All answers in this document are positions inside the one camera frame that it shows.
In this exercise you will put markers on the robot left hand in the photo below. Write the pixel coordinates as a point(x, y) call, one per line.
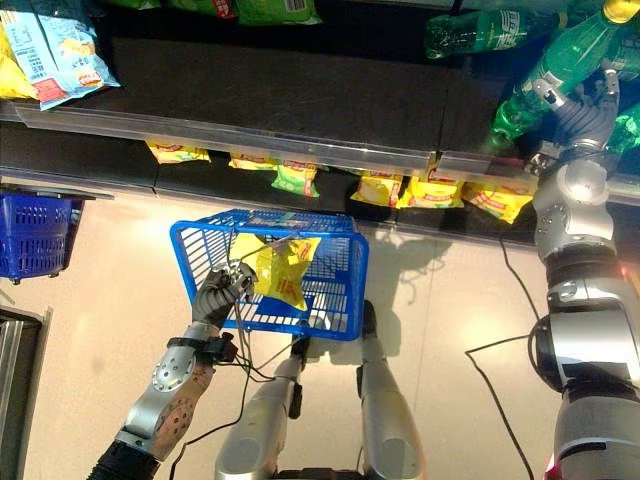
point(212, 302)

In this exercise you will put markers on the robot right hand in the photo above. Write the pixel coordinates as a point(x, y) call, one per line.
point(582, 122)

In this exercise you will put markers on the green plastic soda bottle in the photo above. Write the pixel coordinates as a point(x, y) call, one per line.
point(627, 130)
point(629, 55)
point(565, 55)
point(487, 31)

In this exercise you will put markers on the blue plastic shopping basket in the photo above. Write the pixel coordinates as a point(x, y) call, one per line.
point(325, 280)
point(35, 235)

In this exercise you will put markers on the robot left arm silver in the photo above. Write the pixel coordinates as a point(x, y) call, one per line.
point(160, 395)

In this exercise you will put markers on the robot right arm silver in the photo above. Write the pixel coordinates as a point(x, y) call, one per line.
point(580, 280)

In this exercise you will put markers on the yellow chip bag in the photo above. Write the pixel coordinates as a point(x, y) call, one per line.
point(280, 272)
point(497, 200)
point(177, 151)
point(252, 161)
point(435, 192)
point(11, 75)
point(375, 190)

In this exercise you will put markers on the robot left leg silver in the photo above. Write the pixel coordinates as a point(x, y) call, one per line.
point(262, 425)

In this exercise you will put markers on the robot leg silver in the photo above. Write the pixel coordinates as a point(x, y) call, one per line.
point(262, 425)
point(385, 410)

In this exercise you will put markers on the green chip bag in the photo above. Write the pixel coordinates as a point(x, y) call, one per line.
point(277, 10)
point(205, 6)
point(296, 180)

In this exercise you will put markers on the robot right leg silver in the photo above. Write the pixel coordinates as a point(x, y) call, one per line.
point(385, 410)

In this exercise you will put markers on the grey metal rack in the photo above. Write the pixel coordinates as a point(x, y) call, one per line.
point(15, 380)

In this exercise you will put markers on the black store shelf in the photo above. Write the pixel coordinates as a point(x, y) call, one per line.
point(280, 90)

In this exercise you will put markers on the light blue chip bag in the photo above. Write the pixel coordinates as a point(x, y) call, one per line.
point(60, 55)

